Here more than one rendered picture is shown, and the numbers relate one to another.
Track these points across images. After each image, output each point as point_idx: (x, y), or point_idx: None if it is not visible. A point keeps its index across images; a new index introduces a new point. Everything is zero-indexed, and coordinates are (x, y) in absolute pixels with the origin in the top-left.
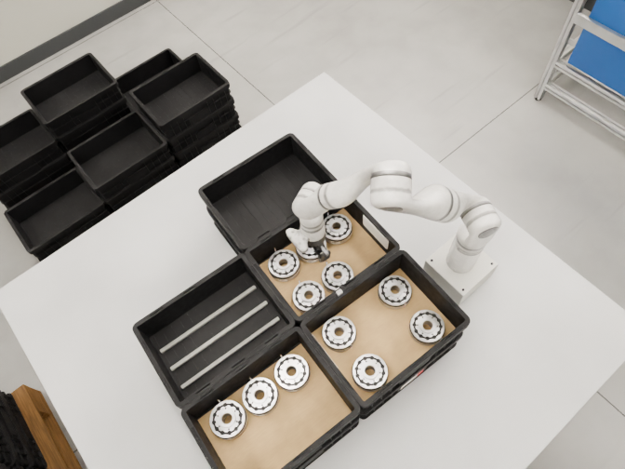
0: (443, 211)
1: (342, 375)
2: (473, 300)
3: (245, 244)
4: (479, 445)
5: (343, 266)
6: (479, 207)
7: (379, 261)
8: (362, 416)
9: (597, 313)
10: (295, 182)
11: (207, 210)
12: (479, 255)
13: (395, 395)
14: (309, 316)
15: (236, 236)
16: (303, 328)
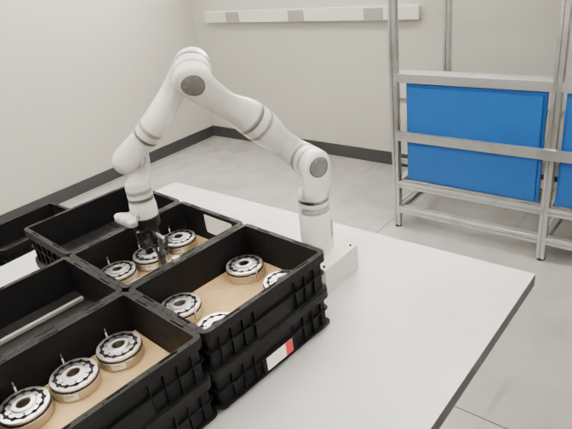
0: (254, 111)
1: (178, 315)
2: (343, 288)
3: None
4: (377, 403)
5: None
6: (304, 146)
7: None
8: (221, 406)
9: (475, 272)
10: None
11: (36, 260)
12: (328, 220)
13: (264, 380)
14: (140, 282)
15: (61, 248)
16: (132, 290)
